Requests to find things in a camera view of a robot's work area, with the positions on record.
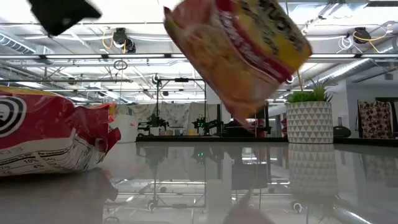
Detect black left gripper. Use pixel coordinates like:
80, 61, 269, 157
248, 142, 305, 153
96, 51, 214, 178
27, 0, 103, 37

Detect red beef Maruchan ramen pack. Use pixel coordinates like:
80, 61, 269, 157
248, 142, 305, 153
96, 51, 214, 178
163, 0, 313, 130
0, 85, 123, 177

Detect pale hanging cloths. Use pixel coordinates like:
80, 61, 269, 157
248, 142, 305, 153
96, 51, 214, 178
114, 101, 218, 131

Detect green plant in patterned pot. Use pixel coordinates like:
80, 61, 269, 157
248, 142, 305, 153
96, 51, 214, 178
285, 77, 342, 144

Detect black dome object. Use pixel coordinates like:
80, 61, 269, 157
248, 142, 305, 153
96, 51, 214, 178
332, 125, 352, 139

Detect brown patterned cloth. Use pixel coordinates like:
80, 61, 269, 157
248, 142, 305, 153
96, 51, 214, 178
357, 99, 395, 139

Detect black ceiling cable reel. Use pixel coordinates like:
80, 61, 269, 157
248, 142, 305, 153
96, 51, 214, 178
111, 27, 137, 54
353, 27, 373, 45

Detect black background rig frame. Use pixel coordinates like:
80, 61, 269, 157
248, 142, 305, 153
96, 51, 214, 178
154, 77, 208, 138

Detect black table frame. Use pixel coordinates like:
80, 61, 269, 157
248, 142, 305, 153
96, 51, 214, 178
136, 136, 398, 147

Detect large silver duct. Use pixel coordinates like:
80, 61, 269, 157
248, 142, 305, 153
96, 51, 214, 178
303, 40, 398, 91

